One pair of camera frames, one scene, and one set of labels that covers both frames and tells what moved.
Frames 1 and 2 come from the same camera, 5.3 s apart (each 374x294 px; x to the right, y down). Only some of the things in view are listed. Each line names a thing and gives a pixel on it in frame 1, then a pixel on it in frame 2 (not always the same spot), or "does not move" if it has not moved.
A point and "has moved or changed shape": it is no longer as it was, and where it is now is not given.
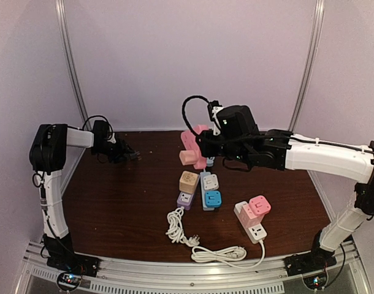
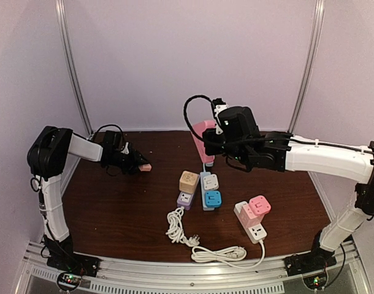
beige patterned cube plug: x=187 y=182 does not move
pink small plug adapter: x=187 y=157 -> x=146 y=167
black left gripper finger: x=133 y=158 -> x=129 y=168
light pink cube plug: x=249 y=218 does not move
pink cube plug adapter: x=259 y=205 does not move
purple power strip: x=186 y=200 does not move
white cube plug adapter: x=210 y=182 does not move
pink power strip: x=190 y=143 has moved or changed shape
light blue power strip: x=202 y=174 does not move
